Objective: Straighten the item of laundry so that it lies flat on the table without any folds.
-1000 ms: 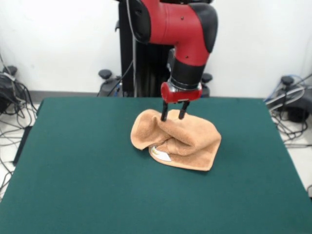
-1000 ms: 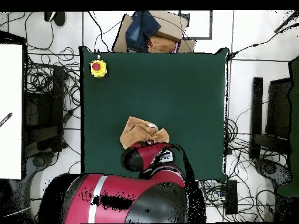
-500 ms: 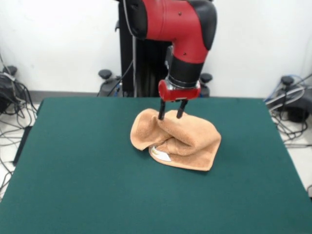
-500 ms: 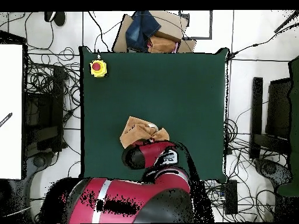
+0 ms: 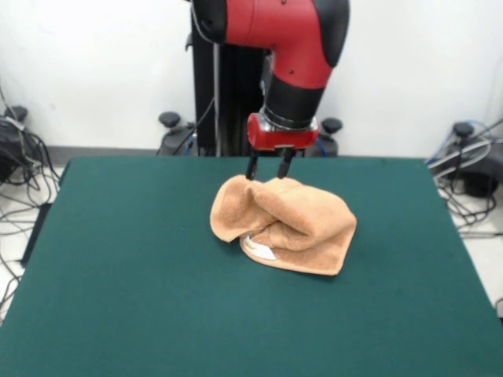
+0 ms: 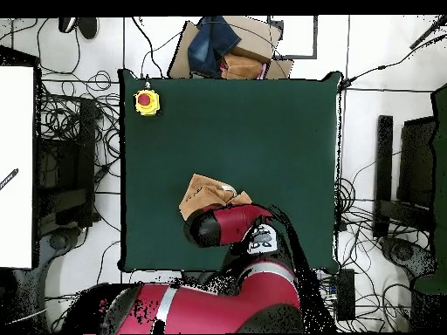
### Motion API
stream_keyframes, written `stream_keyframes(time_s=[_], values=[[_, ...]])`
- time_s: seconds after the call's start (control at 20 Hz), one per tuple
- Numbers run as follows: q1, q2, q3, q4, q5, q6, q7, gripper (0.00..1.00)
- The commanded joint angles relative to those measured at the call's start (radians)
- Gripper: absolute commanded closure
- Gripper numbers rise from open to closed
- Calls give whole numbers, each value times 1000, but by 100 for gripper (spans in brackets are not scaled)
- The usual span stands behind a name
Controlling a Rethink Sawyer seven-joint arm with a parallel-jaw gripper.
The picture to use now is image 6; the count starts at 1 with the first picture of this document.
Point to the black pedestal foot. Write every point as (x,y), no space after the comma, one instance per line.
(59,240)
(405,253)

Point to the black equipment case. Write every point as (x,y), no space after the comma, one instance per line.
(66,157)

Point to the white desk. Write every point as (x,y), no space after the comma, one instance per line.
(15,139)

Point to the folded tan towel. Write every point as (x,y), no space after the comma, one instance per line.
(241,66)

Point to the black power strip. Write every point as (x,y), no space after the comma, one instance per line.
(345,293)

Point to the black square metal frame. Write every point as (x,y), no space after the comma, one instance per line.
(297,56)

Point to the yellow emergency stop button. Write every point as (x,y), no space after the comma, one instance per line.
(146,102)

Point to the green cloth on side table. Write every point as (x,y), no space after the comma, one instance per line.
(440,174)

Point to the blue denim jeans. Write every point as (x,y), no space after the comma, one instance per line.
(209,42)

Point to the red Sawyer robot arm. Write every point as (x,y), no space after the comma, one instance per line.
(237,223)

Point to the black box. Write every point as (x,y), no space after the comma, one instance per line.
(417,157)

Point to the person's foot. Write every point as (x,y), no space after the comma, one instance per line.
(88,27)
(65,24)

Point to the tan terry towel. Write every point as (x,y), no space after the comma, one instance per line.
(202,195)

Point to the brown cardboard box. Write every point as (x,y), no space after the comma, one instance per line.
(255,38)

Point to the black flat bar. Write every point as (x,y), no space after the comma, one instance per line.
(383,174)

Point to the dark green table cloth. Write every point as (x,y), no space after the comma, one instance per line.
(174,139)

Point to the black rod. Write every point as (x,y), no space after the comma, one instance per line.
(427,33)

